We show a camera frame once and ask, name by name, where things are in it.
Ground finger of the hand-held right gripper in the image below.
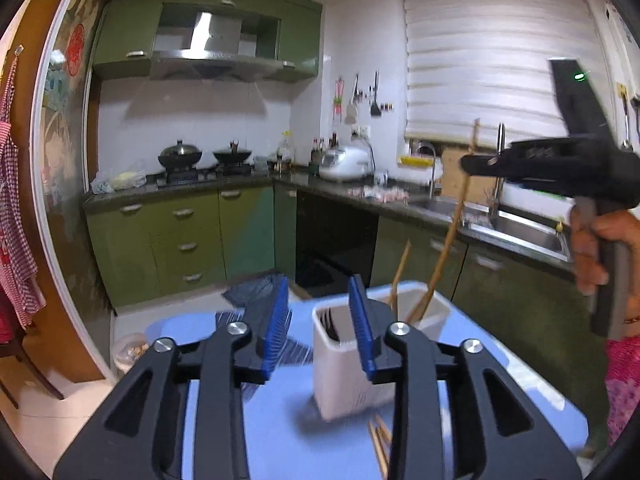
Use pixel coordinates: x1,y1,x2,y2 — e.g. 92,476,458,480
460,152,513,177

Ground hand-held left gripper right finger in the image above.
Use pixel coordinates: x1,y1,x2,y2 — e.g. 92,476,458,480
347,274,583,480

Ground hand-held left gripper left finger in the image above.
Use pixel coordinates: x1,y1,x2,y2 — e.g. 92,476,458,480
52,275,293,480

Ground black fork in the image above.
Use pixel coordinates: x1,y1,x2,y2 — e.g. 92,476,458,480
320,309,353,343

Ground white plastic utensil holder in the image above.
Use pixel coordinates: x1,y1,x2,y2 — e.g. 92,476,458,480
311,280,451,423

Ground light wooden chopstick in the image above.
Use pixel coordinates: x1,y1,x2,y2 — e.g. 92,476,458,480
407,118,482,325
390,240,412,306

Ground pile of wooden chopsticks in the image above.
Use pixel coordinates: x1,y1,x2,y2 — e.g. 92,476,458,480
367,412,396,480

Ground person's right hand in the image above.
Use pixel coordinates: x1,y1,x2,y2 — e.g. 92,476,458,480
569,207,640,322

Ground tall steel faucet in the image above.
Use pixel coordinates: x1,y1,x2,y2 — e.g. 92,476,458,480
492,122,507,218

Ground wooden cutting board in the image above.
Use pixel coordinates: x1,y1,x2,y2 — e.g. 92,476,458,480
442,147,506,206

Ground small curved faucet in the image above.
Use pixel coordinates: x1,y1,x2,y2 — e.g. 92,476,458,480
415,141,437,201

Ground stainless steel sink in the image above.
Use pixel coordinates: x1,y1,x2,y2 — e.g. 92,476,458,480
415,195,573,261

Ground black built-in appliance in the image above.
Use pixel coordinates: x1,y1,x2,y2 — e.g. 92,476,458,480
295,190,380,298

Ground white window blind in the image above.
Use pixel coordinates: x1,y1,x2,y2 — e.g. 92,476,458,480
397,0,616,143

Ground blue star-print tablecloth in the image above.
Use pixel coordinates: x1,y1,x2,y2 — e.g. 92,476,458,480
145,272,591,480

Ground green lower drawer cabinets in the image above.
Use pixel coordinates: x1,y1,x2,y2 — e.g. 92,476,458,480
85,185,298,311

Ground hanging black spatula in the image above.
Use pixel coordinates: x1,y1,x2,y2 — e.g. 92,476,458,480
369,71,383,117

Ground green under-sink cabinets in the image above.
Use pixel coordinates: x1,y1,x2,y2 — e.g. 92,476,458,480
370,215,611,411

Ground white rice cooker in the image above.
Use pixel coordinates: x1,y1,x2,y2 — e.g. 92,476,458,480
318,144,375,182

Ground dark stone countertop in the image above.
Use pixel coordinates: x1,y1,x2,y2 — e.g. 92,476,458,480
82,170,576,281

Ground hanging white spatula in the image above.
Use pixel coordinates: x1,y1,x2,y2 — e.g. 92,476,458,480
345,74,361,125

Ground white trash bucket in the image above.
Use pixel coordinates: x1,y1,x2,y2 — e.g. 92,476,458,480
112,332,151,373

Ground row of dark sauce bottles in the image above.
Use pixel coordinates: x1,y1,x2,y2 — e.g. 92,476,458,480
310,132,341,166

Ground black gas stove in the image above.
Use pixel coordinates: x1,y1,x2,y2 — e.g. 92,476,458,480
156,164,256,188

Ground cooking oil bottle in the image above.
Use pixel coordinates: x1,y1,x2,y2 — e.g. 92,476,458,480
276,132,295,168

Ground black lidded wok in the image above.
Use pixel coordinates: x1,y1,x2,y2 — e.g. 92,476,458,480
212,141,253,165
158,140,203,168

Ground plastic bag with food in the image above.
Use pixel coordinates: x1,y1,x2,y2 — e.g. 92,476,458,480
92,160,148,193

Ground person's red patterned clothing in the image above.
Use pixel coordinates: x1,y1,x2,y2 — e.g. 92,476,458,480
604,335,640,447

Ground green upper cabinet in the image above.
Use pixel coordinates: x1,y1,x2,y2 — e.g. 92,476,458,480
260,0,323,83
92,0,166,78

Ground dark wooden chair red cushion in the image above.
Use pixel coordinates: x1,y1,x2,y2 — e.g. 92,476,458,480
0,285,66,411

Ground decorated glass sliding door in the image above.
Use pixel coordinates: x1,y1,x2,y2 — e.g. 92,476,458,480
30,0,118,381

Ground steel range hood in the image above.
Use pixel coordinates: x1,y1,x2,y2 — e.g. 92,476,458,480
150,2,281,81

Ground red checked apron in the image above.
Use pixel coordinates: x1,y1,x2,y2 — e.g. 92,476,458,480
0,55,48,331

